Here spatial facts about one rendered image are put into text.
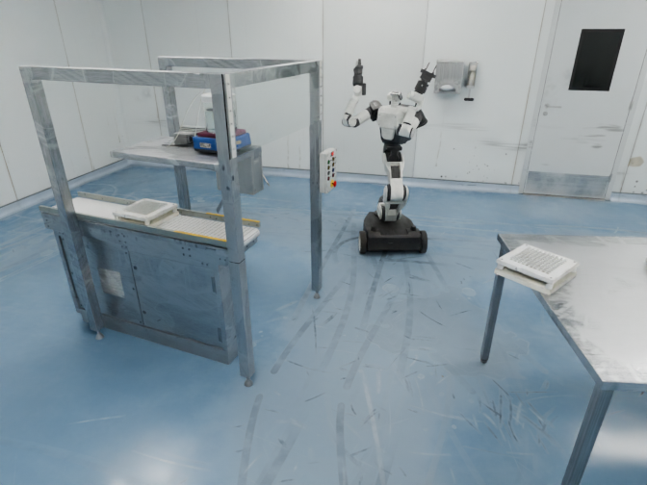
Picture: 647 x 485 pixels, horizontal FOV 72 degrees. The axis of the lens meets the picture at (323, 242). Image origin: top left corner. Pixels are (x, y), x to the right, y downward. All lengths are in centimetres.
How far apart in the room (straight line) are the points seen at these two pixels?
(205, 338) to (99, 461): 79
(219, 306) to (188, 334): 37
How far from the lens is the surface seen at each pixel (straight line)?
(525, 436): 255
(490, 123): 569
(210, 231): 244
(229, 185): 201
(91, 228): 284
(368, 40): 565
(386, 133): 387
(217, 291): 247
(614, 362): 175
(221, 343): 267
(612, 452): 266
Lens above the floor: 178
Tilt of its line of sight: 25 degrees down
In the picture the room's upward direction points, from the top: straight up
